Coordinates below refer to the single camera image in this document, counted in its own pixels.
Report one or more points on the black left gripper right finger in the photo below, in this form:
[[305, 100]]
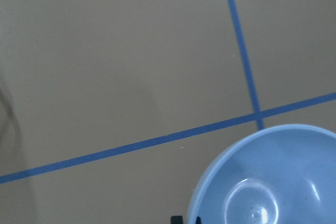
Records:
[[198, 220]]

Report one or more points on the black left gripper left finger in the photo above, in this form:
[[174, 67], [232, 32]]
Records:
[[176, 220]]

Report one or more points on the blue bowl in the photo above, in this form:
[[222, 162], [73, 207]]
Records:
[[282, 174]]

